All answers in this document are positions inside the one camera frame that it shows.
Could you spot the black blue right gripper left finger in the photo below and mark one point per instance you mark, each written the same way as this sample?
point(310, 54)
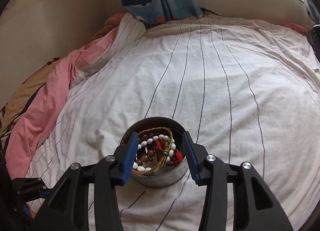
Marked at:
point(66, 207)

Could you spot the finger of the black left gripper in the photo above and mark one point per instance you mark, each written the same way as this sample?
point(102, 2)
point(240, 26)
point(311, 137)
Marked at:
point(28, 190)

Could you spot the peach tree print curtain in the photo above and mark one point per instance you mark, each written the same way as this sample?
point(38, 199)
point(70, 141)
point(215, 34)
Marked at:
point(312, 11)

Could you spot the white striped bed sheet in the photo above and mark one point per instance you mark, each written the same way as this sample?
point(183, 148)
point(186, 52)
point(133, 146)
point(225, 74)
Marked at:
point(247, 90)

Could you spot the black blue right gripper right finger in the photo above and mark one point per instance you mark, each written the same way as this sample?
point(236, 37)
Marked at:
point(255, 206)

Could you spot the pink blanket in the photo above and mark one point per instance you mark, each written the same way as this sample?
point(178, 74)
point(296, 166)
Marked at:
point(31, 114)

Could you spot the black jacket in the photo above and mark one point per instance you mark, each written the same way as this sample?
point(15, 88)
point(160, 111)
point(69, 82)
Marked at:
point(314, 40)

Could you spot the round silver metal tin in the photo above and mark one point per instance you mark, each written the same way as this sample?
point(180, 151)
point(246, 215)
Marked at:
point(160, 159)

